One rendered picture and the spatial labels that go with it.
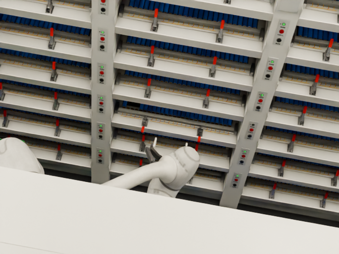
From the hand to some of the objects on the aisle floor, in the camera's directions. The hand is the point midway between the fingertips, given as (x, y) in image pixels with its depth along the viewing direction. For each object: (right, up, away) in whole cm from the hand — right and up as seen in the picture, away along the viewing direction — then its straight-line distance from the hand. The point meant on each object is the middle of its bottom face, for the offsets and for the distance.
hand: (170, 144), depth 250 cm
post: (-37, -16, +66) cm, 78 cm away
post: (+32, -28, +64) cm, 78 cm away
